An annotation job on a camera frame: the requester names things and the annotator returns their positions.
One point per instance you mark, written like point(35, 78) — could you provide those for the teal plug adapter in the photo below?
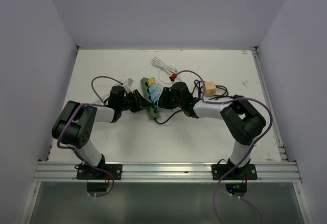
point(156, 102)
point(153, 88)

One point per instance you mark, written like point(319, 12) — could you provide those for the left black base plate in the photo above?
point(85, 172)

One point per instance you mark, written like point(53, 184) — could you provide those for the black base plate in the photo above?
point(85, 172)
point(233, 173)

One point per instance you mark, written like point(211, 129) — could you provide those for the aluminium frame rail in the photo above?
point(264, 172)

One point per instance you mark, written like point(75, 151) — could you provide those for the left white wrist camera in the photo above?
point(128, 85)

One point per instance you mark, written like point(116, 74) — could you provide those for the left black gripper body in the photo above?
point(124, 105)

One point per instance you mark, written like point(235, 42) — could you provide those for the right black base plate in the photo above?
point(233, 173)

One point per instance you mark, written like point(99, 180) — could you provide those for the beige cube plug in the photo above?
point(209, 89)

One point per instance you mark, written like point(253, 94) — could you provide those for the light blue plug adapter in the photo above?
point(155, 95)

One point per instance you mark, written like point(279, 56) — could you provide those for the yellow plug adapter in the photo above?
point(151, 81)

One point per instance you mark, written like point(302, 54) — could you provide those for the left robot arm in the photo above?
point(73, 128)

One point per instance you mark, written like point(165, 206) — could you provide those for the green power strip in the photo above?
point(152, 111)

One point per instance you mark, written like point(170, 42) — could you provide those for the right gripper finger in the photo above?
point(174, 99)
point(164, 98)

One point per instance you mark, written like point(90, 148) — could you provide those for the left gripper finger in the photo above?
point(146, 103)
point(136, 103)

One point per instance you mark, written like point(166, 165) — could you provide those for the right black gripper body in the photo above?
point(182, 104)

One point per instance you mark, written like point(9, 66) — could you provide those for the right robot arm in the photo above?
point(243, 121)

